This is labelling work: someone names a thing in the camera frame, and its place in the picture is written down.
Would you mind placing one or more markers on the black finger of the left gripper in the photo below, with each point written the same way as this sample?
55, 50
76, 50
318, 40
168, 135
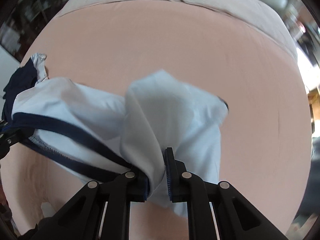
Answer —
8, 138

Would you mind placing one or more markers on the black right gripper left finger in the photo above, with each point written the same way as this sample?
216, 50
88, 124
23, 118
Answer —
96, 211

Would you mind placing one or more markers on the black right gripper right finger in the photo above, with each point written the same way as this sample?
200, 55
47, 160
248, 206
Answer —
215, 211

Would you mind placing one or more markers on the white navy-trimmed jacket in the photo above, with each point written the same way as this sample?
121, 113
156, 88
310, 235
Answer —
95, 134

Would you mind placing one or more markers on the pink bed sheet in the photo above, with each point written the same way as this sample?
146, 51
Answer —
265, 138

